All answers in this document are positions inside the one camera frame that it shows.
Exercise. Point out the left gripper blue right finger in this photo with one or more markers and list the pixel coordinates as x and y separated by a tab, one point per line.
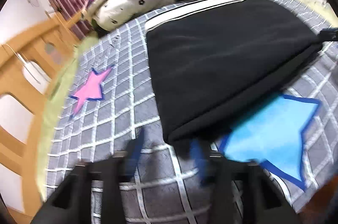
242	192

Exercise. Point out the green bed sheet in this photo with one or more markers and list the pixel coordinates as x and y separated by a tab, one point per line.
58	97

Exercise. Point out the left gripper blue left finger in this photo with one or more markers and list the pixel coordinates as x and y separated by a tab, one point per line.
71	200

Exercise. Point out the grey checked star blanket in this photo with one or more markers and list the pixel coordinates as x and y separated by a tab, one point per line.
271	133

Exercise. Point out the wooden bed frame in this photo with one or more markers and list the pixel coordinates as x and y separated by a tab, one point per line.
29	71

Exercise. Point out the black striped sweatpants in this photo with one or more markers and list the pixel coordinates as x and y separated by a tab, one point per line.
211	60

